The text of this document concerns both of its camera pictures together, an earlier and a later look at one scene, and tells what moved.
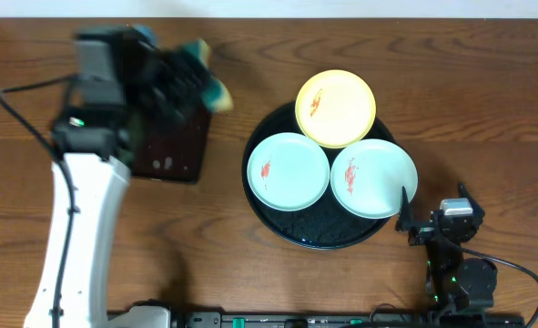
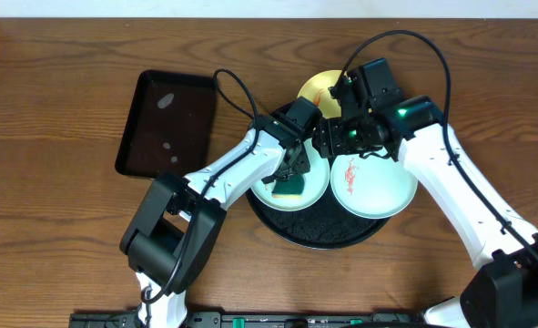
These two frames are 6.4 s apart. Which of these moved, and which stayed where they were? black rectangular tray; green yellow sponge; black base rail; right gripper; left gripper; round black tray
Moved: green yellow sponge; right gripper; left gripper
Stayed: black rectangular tray; round black tray; black base rail
